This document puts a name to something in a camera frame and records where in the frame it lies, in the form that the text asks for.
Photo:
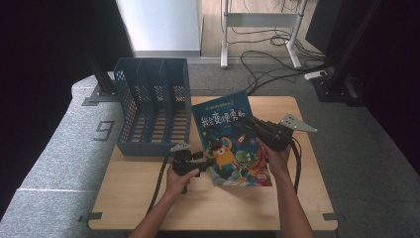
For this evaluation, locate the white metal desk frame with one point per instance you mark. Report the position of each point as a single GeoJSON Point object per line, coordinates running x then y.
{"type": "Point", "coordinates": [261, 20]}

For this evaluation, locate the white power strip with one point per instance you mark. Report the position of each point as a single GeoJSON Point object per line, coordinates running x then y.
{"type": "Point", "coordinates": [315, 75]}

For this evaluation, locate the white board panel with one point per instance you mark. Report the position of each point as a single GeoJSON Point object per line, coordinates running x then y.
{"type": "Point", "coordinates": [161, 26]}

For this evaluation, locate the blue cartoon picture book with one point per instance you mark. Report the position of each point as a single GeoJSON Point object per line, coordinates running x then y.
{"type": "Point", "coordinates": [228, 142]}

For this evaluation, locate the grey tape strip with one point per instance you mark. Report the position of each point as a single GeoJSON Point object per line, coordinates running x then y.
{"type": "Point", "coordinates": [332, 216]}

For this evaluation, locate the black post with grey base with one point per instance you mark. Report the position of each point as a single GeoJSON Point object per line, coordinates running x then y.
{"type": "Point", "coordinates": [102, 79]}

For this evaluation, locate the black curtain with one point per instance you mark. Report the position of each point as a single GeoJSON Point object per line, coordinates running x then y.
{"type": "Point", "coordinates": [39, 82]}
{"type": "Point", "coordinates": [396, 82]}

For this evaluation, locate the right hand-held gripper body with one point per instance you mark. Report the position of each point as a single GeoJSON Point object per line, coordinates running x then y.
{"type": "Point", "coordinates": [274, 134]}

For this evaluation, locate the blue plastic file rack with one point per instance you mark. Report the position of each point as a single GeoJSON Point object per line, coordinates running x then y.
{"type": "Point", "coordinates": [155, 109]}

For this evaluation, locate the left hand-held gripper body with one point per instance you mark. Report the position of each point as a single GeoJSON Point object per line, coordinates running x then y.
{"type": "Point", "coordinates": [183, 163]}

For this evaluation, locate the person's right hand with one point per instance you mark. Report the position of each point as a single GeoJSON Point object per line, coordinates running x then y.
{"type": "Point", "coordinates": [279, 162]}

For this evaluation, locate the person's left hand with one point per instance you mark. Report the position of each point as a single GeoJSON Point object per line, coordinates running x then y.
{"type": "Point", "coordinates": [178, 185]}

